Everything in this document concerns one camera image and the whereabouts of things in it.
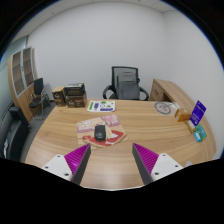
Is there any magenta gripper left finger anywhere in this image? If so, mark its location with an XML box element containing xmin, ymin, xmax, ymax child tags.
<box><xmin>40</xmin><ymin>143</ymin><xmax>92</xmax><ymax>185</ymax></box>

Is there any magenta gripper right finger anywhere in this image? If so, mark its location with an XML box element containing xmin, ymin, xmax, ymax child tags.
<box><xmin>132</xmin><ymin>142</ymin><xmax>185</xmax><ymax>185</ymax></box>

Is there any black computer mouse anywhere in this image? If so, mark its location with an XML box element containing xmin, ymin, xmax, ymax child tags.
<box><xmin>94</xmin><ymin>125</ymin><xmax>106</xmax><ymax>141</ymax></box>

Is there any white round sticker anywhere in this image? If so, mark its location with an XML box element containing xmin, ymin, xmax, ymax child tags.
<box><xmin>185</xmin><ymin>161</ymin><xmax>193</xmax><ymax>167</ymax></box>

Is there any orange small box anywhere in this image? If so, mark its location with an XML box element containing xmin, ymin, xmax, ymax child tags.
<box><xmin>174</xmin><ymin>108</ymin><xmax>191</xmax><ymax>122</ymax></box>

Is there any round patterned coaster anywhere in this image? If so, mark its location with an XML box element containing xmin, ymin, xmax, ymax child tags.
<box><xmin>154</xmin><ymin>102</ymin><xmax>176</xmax><ymax>115</ymax></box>

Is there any white green leaflet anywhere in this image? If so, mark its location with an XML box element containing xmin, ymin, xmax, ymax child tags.
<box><xmin>87</xmin><ymin>100</ymin><xmax>115</xmax><ymax>112</ymax></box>

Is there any large brown cardboard box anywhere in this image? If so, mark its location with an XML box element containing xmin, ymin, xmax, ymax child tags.
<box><xmin>65</xmin><ymin>93</ymin><xmax>87</xmax><ymax>108</ymax></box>

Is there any green blue pack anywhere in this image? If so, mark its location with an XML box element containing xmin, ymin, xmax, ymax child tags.
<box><xmin>194</xmin><ymin>124</ymin><xmax>207</xmax><ymax>142</ymax></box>

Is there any small brown cardboard box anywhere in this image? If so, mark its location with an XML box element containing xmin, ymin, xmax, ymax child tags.
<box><xmin>52</xmin><ymin>86</ymin><xmax>66</xmax><ymax>106</ymax></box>

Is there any wooden side desk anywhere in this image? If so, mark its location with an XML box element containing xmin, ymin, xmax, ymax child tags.
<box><xmin>149</xmin><ymin>79</ymin><xmax>196</xmax><ymax>111</ymax></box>

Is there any black leather sofa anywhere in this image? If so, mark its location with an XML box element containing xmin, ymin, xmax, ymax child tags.
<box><xmin>0</xmin><ymin>107</ymin><xmax>30</xmax><ymax>161</ymax></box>

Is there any dark box on top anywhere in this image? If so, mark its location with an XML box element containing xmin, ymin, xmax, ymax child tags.
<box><xmin>64</xmin><ymin>83</ymin><xmax>85</xmax><ymax>96</ymax></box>

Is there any purple sign card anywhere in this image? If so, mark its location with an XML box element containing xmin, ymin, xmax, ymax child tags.
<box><xmin>190</xmin><ymin>101</ymin><xmax>206</xmax><ymax>126</ymax></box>

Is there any black visitor chair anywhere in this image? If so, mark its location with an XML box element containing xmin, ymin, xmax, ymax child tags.
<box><xmin>29</xmin><ymin>78</ymin><xmax>45</xmax><ymax>110</ymax></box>

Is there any black mesh office chair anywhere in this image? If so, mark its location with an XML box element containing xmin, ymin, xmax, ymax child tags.
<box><xmin>103</xmin><ymin>66</ymin><xmax>149</xmax><ymax>101</ymax></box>

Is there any wooden glass-door cabinet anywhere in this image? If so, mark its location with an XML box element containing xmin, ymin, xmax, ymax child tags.
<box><xmin>8</xmin><ymin>47</ymin><xmax>38</xmax><ymax>121</ymax></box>

